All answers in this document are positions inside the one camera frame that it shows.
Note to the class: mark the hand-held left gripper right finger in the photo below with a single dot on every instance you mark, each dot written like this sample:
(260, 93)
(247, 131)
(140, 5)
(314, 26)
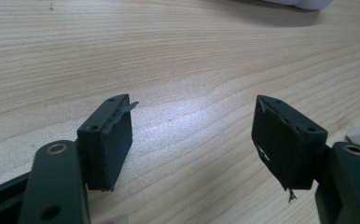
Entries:
(285, 146)

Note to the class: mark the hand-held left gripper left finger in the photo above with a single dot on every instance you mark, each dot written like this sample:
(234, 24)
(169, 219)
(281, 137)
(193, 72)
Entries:
(106, 149)

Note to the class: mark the white object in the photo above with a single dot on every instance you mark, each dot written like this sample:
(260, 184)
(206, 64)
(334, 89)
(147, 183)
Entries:
(302, 3)

